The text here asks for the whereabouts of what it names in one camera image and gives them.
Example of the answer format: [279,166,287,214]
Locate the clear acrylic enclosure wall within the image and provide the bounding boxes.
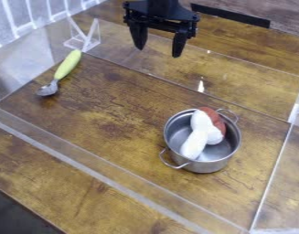
[0,109,299,234]

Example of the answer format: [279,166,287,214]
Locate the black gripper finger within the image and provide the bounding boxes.
[172,31,187,58]
[129,23,148,50]

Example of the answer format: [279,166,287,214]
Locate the white plush mushroom red cap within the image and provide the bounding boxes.
[179,107,226,160]

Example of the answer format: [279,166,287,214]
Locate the clear acrylic triangular stand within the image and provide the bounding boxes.
[64,17,101,52]

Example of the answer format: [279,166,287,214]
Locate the yellow-green handled metal spoon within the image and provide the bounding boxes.
[36,49,81,96]

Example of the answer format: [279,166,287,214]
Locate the black strip on table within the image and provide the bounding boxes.
[191,3,271,28]

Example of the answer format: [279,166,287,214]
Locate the silver metal pot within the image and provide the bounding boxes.
[159,109,242,174]

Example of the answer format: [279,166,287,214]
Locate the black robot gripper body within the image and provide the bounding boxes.
[121,0,200,38]

